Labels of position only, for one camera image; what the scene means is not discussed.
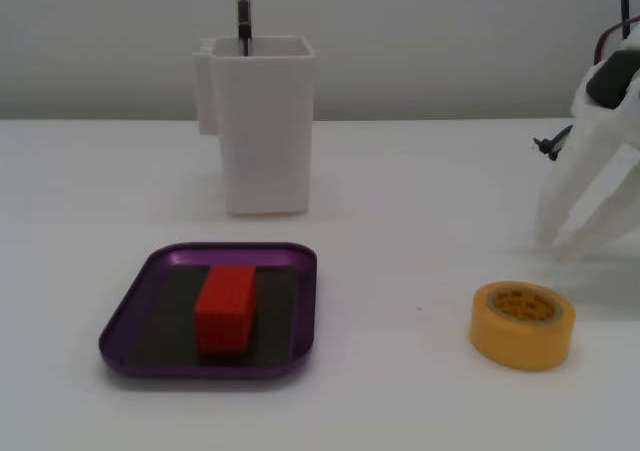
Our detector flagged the yellow tape roll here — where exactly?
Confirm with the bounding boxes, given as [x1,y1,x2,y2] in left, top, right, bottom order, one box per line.
[468,280,577,373]

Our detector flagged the red ribbed cube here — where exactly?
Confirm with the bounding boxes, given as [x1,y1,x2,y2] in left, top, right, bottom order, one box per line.
[193,264,258,356]

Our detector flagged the red cable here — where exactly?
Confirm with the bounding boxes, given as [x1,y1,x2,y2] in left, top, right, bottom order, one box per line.
[593,15,640,66]

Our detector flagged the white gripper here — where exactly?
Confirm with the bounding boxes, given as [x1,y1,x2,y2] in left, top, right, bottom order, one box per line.
[533,33,640,264]

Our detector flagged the black cable tie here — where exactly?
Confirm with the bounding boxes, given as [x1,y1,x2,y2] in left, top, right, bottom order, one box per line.
[531,124,574,162]

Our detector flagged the white square pen holder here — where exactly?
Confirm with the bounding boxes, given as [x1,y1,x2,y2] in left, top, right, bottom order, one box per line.
[192,35,316,217]

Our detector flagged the black pen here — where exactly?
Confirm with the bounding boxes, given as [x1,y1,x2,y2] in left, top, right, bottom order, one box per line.
[236,0,252,57]

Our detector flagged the black cable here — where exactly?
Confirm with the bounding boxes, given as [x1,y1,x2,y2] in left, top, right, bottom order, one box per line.
[619,0,635,40]

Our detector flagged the purple metal tray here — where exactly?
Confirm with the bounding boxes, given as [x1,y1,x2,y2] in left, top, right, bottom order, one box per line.
[98,241,319,380]

